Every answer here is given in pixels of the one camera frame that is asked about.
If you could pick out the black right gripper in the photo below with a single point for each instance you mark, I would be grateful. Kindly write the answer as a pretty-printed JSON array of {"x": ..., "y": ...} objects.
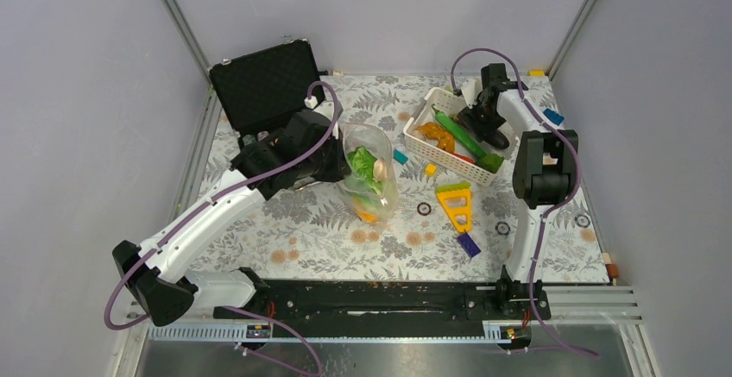
[{"x": 469, "y": 115}]

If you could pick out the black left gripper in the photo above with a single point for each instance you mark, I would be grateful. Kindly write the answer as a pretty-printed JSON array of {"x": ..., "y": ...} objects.
[{"x": 337, "y": 171}]

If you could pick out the purple eggplant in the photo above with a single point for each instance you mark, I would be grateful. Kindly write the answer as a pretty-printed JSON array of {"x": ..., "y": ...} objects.
[{"x": 497, "y": 140}]

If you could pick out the green lettuce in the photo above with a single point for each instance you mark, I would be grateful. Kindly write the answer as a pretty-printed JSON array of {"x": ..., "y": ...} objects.
[{"x": 360, "y": 181}]

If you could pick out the clear zip top bag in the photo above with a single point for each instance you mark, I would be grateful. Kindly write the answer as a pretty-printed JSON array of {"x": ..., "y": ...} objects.
[{"x": 378, "y": 143}]

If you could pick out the green cucumber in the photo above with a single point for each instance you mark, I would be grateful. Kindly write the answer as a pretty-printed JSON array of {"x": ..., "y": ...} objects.
[{"x": 459, "y": 134}]

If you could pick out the white plastic basket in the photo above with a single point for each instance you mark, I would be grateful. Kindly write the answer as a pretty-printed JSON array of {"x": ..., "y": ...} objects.
[{"x": 450, "y": 104}]

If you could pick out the yellow bell pepper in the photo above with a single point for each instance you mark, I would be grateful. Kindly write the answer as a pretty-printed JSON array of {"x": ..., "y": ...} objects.
[{"x": 367, "y": 217}]

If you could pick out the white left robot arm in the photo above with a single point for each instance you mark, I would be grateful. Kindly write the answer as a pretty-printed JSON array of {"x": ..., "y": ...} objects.
[{"x": 158, "y": 273}]

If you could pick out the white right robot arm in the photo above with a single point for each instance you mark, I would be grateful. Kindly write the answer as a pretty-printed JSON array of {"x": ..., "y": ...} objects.
[{"x": 544, "y": 175}]

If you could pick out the orange brown food piece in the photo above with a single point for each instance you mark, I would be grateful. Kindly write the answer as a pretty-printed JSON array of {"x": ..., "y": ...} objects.
[{"x": 435, "y": 132}]

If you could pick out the green plastic piece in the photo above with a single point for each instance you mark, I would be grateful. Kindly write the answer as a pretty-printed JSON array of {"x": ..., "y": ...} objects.
[{"x": 490, "y": 162}]

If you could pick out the small yellow corner block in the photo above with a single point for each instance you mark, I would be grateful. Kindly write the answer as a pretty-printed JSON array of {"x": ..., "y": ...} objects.
[{"x": 537, "y": 73}]

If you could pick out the teal toy block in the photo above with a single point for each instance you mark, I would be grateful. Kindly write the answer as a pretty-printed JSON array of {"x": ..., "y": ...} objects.
[{"x": 400, "y": 157}]

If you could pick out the blue toy brick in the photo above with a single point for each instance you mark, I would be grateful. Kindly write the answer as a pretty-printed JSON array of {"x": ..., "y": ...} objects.
[{"x": 553, "y": 117}]

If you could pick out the small yellow toy block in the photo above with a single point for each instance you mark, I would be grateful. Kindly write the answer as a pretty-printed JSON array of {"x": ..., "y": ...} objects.
[{"x": 430, "y": 170}]

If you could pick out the yellow triangular plastic tool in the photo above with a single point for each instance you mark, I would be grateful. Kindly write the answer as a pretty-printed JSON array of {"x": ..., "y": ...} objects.
[{"x": 455, "y": 201}]

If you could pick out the black poker chip case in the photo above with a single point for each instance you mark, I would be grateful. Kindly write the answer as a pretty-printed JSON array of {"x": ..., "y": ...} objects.
[{"x": 260, "y": 91}]

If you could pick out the floral table mat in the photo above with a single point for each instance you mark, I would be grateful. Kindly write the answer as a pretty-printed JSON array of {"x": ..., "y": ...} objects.
[{"x": 311, "y": 234}]

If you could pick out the purple toy brick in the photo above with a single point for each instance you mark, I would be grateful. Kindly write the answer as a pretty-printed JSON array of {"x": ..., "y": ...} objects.
[{"x": 468, "y": 245}]

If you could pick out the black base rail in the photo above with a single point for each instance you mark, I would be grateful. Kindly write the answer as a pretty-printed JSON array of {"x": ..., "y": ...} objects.
[{"x": 396, "y": 309}]

